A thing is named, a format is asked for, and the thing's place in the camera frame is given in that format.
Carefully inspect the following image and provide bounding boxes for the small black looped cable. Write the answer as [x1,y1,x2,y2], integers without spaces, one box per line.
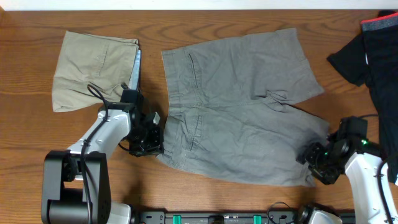
[266,201,296,224]

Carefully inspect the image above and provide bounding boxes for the folded khaki shorts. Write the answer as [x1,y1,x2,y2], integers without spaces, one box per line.
[52,31,139,112]

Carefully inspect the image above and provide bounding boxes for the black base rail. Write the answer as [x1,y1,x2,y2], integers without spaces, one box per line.
[134,210,298,224]

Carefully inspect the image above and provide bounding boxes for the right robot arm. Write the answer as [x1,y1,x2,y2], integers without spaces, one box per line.
[296,116,397,223]

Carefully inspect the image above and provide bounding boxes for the grey shorts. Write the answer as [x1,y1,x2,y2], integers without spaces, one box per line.
[159,28,329,187]

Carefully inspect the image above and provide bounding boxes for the black t-shirt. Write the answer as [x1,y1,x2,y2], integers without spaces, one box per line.
[326,29,398,186]

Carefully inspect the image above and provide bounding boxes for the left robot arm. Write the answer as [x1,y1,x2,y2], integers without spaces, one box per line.
[41,89,164,223]

